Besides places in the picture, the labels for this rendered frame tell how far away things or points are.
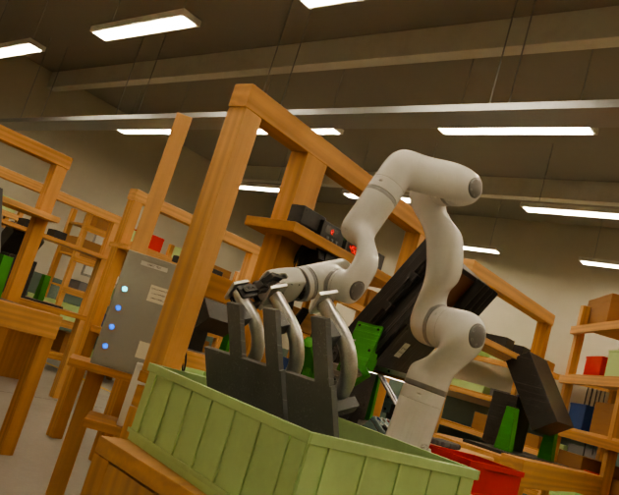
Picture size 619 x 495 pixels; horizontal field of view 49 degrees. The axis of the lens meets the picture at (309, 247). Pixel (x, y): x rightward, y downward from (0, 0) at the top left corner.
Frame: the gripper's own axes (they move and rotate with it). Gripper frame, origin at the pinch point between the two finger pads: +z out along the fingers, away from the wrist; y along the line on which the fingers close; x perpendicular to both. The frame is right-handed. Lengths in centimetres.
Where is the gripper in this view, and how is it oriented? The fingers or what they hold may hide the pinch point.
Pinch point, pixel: (243, 296)
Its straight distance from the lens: 152.4
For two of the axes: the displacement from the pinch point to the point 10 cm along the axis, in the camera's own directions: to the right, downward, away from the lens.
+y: 4.4, -6.5, -6.2
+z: -7.4, 1.3, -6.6
